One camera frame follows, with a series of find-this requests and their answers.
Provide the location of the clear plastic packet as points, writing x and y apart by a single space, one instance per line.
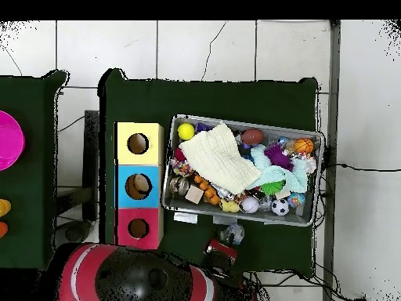
232 234

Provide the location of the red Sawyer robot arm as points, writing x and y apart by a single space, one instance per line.
131 276

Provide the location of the clear mesh bin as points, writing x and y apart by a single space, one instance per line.
244 215

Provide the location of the white ball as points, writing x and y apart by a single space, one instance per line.
250 204

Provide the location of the small wooden block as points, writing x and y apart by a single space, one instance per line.
194 194

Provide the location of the small soccer ball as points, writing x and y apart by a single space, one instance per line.
280 206

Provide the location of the green spiky ball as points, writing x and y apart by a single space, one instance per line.
273 187

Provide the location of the cream yellow cloth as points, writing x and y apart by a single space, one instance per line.
218 158

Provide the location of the mint green cloth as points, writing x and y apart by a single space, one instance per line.
294 175

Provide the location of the purple spiky toy with eyes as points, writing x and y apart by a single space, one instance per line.
277 156

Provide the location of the brown toy football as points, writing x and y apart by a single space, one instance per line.
252 136

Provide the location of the yellow ball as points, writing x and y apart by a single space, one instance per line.
186 131

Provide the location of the orange toy basketball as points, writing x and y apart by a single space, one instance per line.
304 145

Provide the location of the dark green side table cloth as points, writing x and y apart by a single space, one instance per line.
28 182

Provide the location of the magenta plate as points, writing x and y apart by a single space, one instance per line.
9 141

